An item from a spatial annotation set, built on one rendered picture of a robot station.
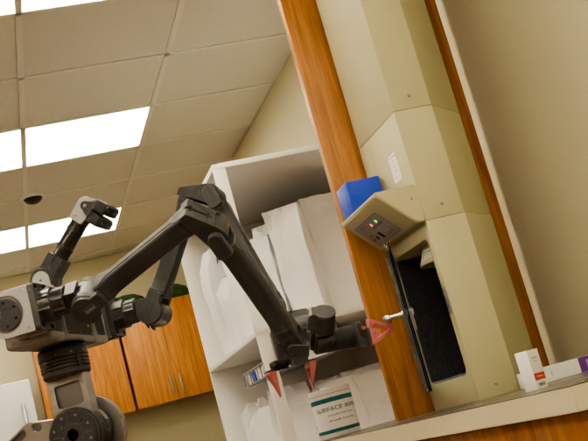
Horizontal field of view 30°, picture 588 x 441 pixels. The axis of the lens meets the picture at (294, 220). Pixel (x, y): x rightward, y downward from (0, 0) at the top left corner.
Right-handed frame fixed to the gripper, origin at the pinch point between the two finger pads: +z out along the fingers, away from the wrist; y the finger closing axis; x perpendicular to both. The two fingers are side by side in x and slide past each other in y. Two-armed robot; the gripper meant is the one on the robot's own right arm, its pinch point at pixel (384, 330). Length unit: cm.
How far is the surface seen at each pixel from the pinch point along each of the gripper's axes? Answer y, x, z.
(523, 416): -102, 22, -18
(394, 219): -8.6, -27.4, 5.8
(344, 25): 4, -86, 9
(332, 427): 51, 24, -4
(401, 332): 20.5, 0.7, 12.7
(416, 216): -15.0, -26.2, 9.4
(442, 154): -14.6, -41.4, 20.4
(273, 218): 119, -54, 11
